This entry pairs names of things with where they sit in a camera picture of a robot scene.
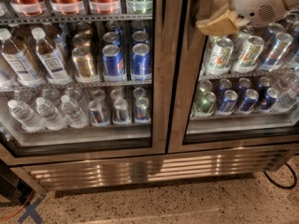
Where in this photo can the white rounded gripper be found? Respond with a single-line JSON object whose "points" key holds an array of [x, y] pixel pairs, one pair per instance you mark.
{"points": [[258, 4]]}

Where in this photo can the steel fridge door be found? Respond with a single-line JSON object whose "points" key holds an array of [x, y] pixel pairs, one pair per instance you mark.
{"points": [[94, 31], [274, 118]]}

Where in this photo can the steel fridge base grille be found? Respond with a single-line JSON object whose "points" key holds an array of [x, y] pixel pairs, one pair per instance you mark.
{"points": [[139, 170]]}

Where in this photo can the white 7Up can left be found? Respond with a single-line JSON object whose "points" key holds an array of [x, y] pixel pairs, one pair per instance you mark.
{"points": [[218, 62]]}

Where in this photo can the white 7up can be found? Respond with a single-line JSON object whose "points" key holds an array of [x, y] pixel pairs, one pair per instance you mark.
{"points": [[248, 54], [218, 62]]}

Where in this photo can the white 7Up can right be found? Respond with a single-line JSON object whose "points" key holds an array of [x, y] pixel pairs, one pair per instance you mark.
{"points": [[248, 54]]}

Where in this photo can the silver blue can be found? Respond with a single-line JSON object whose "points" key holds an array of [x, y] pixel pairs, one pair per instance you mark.
{"points": [[273, 50]]}

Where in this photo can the blue can bottom right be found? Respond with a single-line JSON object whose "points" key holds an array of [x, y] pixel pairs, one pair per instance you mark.
{"points": [[248, 101]]}

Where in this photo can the blue can bottom left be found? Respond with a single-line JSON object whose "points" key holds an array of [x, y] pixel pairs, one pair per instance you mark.
{"points": [[227, 103]]}

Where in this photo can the green can bottom shelf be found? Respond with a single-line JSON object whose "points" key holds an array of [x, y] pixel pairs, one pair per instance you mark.
{"points": [[204, 106]]}

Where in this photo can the front blue Pepsi can right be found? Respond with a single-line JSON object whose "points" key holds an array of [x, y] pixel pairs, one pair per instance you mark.
{"points": [[140, 59]]}

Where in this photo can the blue pepsi can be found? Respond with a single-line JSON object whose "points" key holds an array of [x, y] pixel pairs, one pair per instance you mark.
{"points": [[114, 68], [140, 59]]}

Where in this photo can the small silver can right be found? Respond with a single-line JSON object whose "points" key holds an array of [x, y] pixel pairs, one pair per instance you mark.
{"points": [[142, 110]]}

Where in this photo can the small silver can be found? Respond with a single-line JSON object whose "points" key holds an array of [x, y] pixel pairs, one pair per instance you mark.
{"points": [[121, 112], [142, 110], [98, 114]]}

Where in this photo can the front blue Pepsi can left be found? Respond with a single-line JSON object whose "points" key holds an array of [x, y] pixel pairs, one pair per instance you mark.
{"points": [[114, 68]]}

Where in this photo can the small silver can middle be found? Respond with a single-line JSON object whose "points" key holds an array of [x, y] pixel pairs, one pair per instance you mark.
{"points": [[121, 112]]}

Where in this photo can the front gold can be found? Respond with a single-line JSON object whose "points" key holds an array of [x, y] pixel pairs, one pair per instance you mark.
{"points": [[85, 65]]}

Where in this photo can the small silver can left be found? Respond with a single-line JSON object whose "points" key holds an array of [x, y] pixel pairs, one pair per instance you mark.
{"points": [[98, 114]]}

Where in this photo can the tea bottle white cap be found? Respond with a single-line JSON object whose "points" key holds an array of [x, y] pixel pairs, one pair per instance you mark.
{"points": [[51, 57]]}

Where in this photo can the water bottle right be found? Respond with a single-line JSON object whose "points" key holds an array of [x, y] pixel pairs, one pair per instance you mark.
{"points": [[74, 113]]}

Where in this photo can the water bottle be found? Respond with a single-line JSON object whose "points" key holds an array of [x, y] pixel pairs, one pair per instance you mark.
{"points": [[48, 111], [74, 113], [26, 116]]}

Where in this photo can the water bottle middle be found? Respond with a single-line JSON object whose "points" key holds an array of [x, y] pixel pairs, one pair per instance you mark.
{"points": [[48, 111]]}

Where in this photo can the tea bottle far left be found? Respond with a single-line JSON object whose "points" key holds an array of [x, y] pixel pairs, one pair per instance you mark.
{"points": [[21, 60]]}

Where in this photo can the water bottle left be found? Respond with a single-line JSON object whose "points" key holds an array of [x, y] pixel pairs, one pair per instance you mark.
{"points": [[26, 116]]}

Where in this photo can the blue tape cross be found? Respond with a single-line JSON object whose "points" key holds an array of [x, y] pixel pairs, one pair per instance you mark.
{"points": [[30, 211]]}

